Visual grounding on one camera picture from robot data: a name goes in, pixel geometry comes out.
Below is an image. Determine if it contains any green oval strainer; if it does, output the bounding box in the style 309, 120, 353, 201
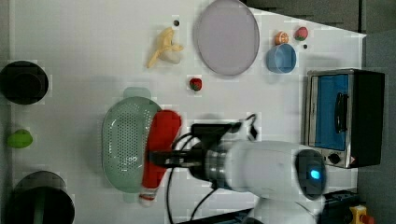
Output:
102, 87, 162, 203

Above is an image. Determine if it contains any grey round plate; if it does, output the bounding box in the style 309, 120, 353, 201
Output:
194, 0, 260, 76

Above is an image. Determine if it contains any green toy fruit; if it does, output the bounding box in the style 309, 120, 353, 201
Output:
7, 129, 33, 148

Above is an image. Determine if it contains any pink toy strawberry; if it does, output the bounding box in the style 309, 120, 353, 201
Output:
294, 27, 308, 41

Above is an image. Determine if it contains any toaster oven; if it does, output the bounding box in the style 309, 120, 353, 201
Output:
304, 68, 385, 169

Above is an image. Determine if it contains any peeled toy banana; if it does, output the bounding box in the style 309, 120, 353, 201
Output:
147, 27, 184, 68

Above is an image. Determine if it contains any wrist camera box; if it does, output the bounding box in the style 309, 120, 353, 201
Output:
191, 122, 242, 147

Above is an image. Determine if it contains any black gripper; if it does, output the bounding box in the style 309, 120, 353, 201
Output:
148, 142, 207, 181

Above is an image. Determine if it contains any toy orange half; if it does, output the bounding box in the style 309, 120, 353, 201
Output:
275, 32, 289, 45

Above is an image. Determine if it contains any yellow red button box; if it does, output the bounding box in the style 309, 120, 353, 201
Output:
349, 205, 375, 224

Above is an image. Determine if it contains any red ketchup bottle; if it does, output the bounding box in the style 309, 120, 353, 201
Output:
138, 110, 181, 207

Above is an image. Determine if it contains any black round pedestal lower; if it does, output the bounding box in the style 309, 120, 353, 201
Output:
6, 171, 75, 224

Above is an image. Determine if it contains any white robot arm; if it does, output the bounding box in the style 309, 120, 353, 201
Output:
148, 140, 327, 224

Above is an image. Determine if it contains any red toy strawberry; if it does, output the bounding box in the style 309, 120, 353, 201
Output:
189, 77, 203, 91

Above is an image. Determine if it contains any blue bowl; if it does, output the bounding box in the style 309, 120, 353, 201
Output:
266, 44, 297, 74

